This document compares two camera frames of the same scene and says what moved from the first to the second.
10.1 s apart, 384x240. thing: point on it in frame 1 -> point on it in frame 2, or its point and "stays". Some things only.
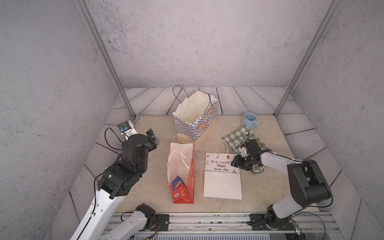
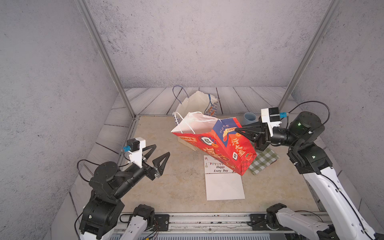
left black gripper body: [152, 142] -> [149, 172]
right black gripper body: [243, 163] -> [263, 144]
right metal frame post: [330, 11] stays
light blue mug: [249, 120] stays
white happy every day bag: [222, 180] stays
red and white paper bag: [181, 172] -> [218, 138]
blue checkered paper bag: [195, 116] stays
